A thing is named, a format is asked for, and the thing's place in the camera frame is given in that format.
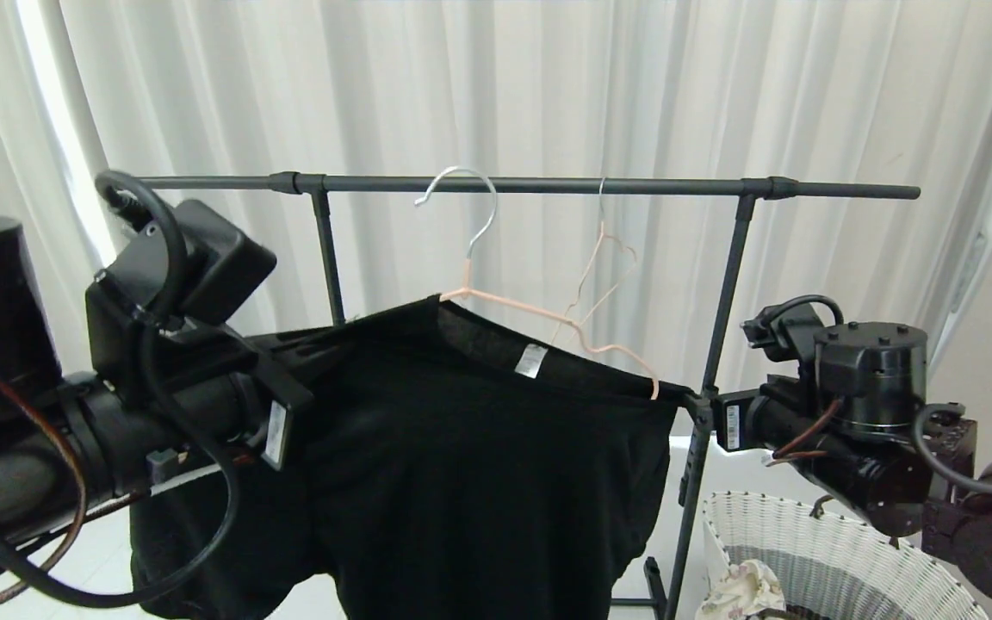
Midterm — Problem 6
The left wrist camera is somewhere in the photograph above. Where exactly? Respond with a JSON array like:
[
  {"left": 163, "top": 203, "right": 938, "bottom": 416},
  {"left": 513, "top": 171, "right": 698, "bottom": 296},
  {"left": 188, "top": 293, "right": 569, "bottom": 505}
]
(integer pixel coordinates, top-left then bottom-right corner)
[{"left": 85, "top": 198, "right": 278, "bottom": 380}]

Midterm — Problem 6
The black clothes rack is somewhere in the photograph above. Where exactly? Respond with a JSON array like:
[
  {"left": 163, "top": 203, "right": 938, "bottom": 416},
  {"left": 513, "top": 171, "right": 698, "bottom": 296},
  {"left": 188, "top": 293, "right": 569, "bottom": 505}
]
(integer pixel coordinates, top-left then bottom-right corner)
[{"left": 139, "top": 170, "right": 921, "bottom": 620}]

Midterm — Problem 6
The pink clothes hanger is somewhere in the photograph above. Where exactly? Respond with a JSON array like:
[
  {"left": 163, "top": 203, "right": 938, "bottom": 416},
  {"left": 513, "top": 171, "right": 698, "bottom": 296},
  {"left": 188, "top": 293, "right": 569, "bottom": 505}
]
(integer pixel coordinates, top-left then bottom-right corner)
[
  {"left": 548, "top": 177, "right": 639, "bottom": 350},
  {"left": 414, "top": 166, "right": 660, "bottom": 401}
]

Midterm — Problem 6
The cream printed garment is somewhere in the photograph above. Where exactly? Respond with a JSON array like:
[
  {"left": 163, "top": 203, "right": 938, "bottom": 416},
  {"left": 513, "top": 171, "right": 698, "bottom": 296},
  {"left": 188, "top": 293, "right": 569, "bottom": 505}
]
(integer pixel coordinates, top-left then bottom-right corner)
[{"left": 696, "top": 560, "right": 788, "bottom": 620}]

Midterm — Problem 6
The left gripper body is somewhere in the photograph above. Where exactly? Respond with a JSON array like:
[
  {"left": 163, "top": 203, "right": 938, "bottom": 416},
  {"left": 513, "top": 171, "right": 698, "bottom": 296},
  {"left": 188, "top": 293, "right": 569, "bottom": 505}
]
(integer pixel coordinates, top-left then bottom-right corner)
[{"left": 0, "top": 349, "right": 317, "bottom": 554}]

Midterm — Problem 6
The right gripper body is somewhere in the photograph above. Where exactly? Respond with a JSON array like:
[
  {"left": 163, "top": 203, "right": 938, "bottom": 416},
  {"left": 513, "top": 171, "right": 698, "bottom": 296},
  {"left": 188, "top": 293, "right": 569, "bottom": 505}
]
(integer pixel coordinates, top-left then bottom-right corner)
[{"left": 714, "top": 387, "right": 938, "bottom": 536}]

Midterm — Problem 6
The white laundry basket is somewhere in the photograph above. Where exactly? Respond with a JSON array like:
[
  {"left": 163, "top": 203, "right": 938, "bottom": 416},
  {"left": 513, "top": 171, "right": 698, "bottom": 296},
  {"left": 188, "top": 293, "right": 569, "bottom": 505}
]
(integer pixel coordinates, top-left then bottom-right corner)
[{"left": 701, "top": 491, "right": 989, "bottom": 620}]

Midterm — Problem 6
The black t-shirt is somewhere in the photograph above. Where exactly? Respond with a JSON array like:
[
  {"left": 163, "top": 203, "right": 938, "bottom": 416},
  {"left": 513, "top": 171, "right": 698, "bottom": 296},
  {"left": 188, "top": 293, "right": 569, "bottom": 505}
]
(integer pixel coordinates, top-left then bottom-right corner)
[{"left": 130, "top": 295, "right": 695, "bottom": 620}]

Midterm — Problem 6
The white curtain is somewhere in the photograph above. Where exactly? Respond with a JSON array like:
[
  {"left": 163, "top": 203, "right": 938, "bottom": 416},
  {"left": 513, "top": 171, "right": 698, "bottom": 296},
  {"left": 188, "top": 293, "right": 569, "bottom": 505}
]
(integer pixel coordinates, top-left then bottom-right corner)
[{"left": 0, "top": 0, "right": 992, "bottom": 440}]

